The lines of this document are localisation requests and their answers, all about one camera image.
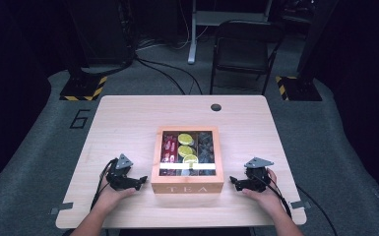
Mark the black table grommet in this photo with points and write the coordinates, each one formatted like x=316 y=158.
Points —
x=216 y=107

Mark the person's left hand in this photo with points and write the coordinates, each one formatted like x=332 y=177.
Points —
x=111 y=198

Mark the pile of dark tea bags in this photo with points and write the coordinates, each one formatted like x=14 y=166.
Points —
x=206 y=149

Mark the white capsule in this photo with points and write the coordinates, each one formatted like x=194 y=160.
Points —
x=185 y=172

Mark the person's right hand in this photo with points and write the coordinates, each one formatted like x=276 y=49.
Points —
x=267 y=198

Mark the black folding chair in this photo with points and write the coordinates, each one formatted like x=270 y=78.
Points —
x=242 y=52

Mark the grey floor mat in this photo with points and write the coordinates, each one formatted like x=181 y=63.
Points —
x=29 y=164

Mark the wooden tea box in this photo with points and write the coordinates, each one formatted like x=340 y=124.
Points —
x=187 y=187

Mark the grey tape strip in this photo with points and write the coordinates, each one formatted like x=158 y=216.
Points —
x=62 y=207
x=300 y=205

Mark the black cabinet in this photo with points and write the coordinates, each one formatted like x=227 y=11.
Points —
x=105 y=32

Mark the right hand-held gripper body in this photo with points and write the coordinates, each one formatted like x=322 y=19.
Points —
x=256 y=182

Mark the yellow-lid capsule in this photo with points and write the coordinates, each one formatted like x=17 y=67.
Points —
x=185 y=139

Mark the stack of red packets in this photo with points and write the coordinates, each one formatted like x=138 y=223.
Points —
x=169 y=152

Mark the white desk frame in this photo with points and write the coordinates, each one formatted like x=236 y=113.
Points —
x=193 y=42

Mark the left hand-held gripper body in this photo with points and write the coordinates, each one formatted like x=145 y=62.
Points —
x=119 y=178

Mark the striped black stand base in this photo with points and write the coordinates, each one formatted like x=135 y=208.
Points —
x=300 y=89
x=82 y=88

